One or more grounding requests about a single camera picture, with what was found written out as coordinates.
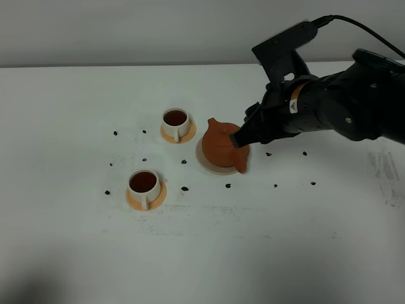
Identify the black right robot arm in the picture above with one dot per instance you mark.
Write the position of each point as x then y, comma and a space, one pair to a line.
366, 101

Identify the beige round teapot coaster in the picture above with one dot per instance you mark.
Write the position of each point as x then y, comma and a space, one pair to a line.
214, 169

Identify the orange far saucer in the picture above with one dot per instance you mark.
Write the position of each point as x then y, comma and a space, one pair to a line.
183, 139

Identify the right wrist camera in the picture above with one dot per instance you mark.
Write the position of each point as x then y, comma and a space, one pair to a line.
284, 42

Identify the orange saucer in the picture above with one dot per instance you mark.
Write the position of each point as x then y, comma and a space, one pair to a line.
152, 205
183, 139

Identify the orange near saucer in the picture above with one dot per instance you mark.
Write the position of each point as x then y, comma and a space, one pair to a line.
152, 205

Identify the white teacup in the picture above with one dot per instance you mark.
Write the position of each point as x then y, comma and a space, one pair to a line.
143, 188
175, 124

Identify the white near teacup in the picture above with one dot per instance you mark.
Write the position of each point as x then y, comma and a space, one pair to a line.
143, 188

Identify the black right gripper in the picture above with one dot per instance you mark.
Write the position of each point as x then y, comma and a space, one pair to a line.
265, 122

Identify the brown clay teapot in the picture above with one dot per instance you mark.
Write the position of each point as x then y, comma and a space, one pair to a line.
218, 147

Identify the white far teacup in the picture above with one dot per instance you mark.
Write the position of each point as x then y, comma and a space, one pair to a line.
175, 124

